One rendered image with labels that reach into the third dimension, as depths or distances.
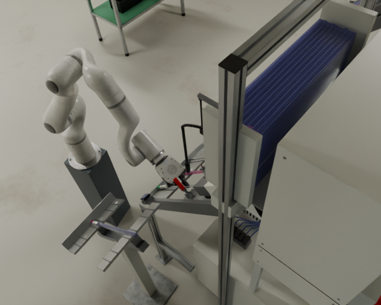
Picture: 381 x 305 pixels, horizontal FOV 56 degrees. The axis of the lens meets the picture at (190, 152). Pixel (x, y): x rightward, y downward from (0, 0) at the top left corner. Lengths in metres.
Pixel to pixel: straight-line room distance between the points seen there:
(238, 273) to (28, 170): 2.00
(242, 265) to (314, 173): 1.09
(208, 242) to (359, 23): 1.18
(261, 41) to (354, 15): 0.55
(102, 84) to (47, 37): 3.07
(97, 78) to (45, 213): 1.67
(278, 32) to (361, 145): 0.29
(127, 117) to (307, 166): 0.88
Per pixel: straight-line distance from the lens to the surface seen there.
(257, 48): 0.73
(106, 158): 2.17
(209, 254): 1.84
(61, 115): 1.77
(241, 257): 1.84
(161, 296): 2.43
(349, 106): 0.91
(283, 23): 0.80
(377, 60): 1.05
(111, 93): 1.43
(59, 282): 2.65
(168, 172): 1.59
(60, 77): 1.49
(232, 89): 0.70
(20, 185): 3.14
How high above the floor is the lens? 2.34
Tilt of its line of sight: 54 degrees down
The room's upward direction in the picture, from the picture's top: 6 degrees counter-clockwise
